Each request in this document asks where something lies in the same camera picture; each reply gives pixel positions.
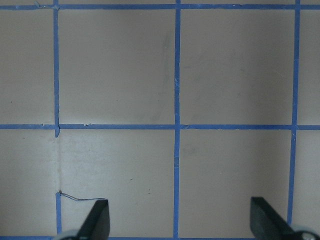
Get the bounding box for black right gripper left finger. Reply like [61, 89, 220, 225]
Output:
[75, 199, 110, 240]

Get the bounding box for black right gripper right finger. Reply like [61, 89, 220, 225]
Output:
[250, 197, 300, 240]

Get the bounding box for loose blue tape thread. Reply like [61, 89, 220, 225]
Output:
[58, 191, 106, 202]

